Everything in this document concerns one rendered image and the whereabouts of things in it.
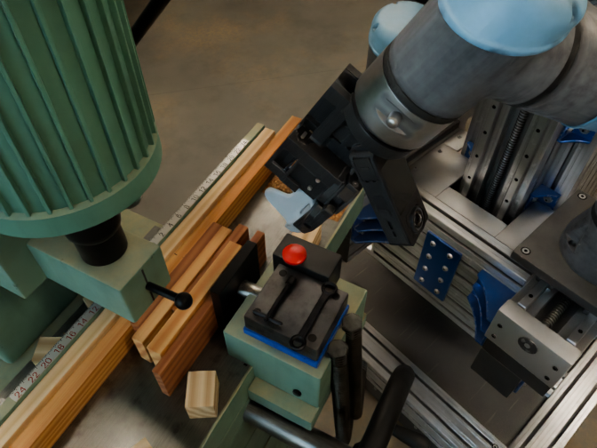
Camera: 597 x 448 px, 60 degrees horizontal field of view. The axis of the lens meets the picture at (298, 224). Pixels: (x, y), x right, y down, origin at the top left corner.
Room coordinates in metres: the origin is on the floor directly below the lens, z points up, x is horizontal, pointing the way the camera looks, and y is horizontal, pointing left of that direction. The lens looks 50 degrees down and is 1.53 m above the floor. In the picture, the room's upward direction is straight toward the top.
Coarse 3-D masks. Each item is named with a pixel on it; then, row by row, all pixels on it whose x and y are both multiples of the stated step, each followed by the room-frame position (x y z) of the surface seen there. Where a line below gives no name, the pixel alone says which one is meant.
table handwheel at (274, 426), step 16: (400, 368) 0.29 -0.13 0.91; (400, 384) 0.25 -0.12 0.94; (384, 400) 0.23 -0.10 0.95; (400, 400) 0.23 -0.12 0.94; (256, 416) 0.26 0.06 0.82; (272, 416) 0.26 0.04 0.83; (384, 416) 0.21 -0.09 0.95; (272, 432) 0.24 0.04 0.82; (288, 432) 0.24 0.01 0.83; (304, 432) 0.23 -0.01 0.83; (320, 432) 0.24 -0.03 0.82; (368, 432) 0.19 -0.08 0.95; (384, 432) 0.19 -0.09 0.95
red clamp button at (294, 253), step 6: (288, 246) 0.39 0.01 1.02; (294, 246) 0.39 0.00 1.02; (300, 246) 0.39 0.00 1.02; (288, 252) 0.38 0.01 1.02; (294, 252) 0.38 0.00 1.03; (300, 252) 0.38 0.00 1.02; (288, 258) 0.37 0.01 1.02; (294, 258) 0.37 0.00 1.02; (300, 258) 0.37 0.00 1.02; (294, 264) 0.37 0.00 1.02
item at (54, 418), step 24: (288, 120) 0.74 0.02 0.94; (264, 168) 0.63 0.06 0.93; (240, 192) 0.56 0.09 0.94; (216, 216) 0.51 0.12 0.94; (192, 240) 0.47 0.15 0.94; (168, 264) 0.43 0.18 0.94; (120, 336) 0.32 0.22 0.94; (96, 360) 0.28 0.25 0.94; (120, 360) 0.30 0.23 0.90; (72, 384) 0.25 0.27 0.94; (96, 384) 0.26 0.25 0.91; (48, 408) 0.22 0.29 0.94; (72, 408) 0.23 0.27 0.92; (24, 432) 0.20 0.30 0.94; (48, 432) 0.20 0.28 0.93
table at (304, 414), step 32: (256, 192) 0.60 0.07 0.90; (256, 224) 0.53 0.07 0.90; (352, 224) 0.58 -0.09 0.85; (128, 352) 0.31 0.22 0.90; (224, 352) 0.31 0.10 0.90; (128, 384) 0.27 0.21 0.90; (224, 384) 0.27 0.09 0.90; (256, 384) 0.28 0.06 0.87; (96, 416) 0.23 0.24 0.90; (128, 416) 0.23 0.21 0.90; (160, 416) 0.23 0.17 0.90; (224, 416) 0.23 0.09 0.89; (288, 416) 0.25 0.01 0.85
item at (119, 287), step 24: (48, 240) 0.37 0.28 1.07; (144, 240) 0.37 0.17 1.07; (48, 264) 0.35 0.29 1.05; (72, 264) 0.33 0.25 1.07; (120, 264) 0.33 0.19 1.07; (144, 264) 0.33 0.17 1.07; (72, 288) 0.34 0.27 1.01; (96, 288) 0.32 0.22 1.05; (120, 288) 0.30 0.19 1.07; (144, 288) 0.32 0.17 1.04; (120, 312) 0.31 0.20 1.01
